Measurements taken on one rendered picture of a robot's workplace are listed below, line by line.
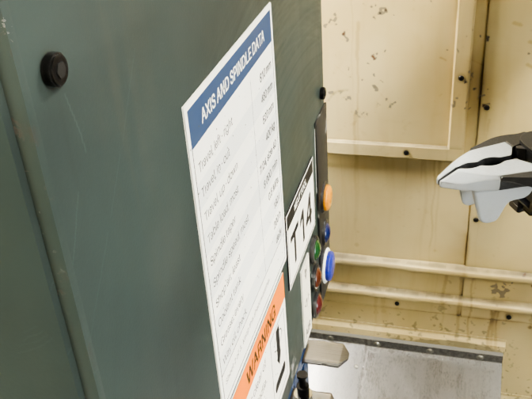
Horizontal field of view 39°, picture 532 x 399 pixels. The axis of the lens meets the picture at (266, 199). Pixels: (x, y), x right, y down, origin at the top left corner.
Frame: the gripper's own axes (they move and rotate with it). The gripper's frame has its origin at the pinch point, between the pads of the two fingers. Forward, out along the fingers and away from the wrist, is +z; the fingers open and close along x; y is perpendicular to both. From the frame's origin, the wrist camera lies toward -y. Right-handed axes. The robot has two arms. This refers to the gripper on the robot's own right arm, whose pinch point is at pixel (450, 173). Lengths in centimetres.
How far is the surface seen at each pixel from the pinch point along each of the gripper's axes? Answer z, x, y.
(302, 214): 17.2, -6.9, -3.3
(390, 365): -21, 58, 85
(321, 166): 13.4, -0.4, -3.7
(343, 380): -10, 59, 87
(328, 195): 12.8, -0.6, -0.6
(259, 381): 24.6, -19.5, 1.3
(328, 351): 4, 28, 47
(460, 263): -34, 55, 58
